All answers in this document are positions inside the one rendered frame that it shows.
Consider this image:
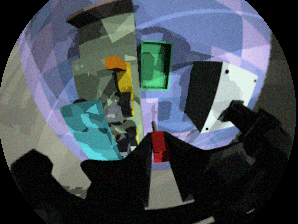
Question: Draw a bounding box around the cyan wheeled trolley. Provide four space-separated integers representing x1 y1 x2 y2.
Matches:
59 91 140 161

